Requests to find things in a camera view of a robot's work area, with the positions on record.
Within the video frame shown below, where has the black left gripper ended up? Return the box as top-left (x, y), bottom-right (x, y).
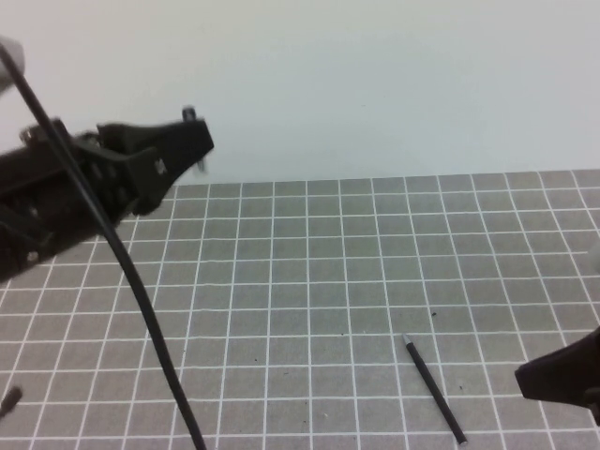
top-left (0, 118), bottom-right (216, 283)

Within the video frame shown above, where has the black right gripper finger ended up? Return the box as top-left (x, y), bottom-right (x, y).
top-left (514, 325), bottom-right (600, 410)

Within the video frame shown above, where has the black pen with silver tip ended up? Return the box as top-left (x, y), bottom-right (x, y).
top-left (402, 333), bottom-right (470, 446)

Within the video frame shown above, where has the thick black camera cable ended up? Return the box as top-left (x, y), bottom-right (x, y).
top-left (0, 44), bottom-right (209, 450)

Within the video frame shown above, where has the thin black cable with plug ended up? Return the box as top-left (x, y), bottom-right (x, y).
top-left (0, 385), bottom-right (24, 421)

